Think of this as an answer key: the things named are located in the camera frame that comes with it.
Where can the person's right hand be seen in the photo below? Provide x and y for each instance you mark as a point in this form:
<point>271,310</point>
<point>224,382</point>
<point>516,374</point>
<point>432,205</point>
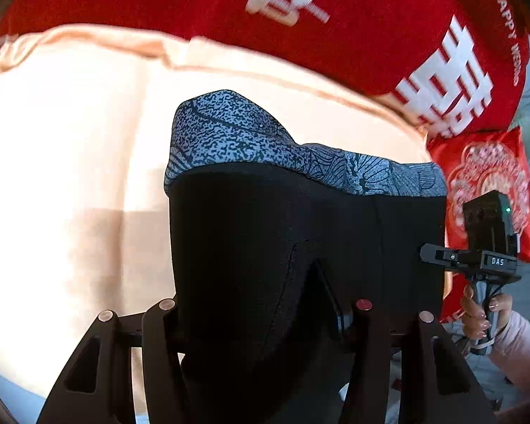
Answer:
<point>470,313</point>

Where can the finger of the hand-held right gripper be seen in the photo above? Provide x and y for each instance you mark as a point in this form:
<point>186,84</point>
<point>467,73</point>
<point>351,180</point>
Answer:
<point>450,258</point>

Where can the black pants with patterned waistband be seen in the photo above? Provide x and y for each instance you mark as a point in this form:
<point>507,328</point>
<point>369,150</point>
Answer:
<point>247,229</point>

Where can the red embroidered pillow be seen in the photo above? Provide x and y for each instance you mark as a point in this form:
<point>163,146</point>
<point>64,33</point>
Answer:
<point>481,172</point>

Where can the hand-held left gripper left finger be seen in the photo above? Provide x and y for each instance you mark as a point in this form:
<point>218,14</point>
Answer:
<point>159,344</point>

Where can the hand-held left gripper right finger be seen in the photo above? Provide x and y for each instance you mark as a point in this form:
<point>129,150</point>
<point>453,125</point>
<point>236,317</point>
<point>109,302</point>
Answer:
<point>366,349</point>

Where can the peach bed sheet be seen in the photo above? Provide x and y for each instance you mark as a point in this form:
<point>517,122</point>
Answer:
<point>70,163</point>

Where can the red blanket with white print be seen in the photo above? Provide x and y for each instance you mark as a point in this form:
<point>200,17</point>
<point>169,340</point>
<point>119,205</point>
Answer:
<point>357,31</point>

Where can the person's right forearm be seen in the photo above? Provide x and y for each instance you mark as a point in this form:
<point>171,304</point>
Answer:
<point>525,353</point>

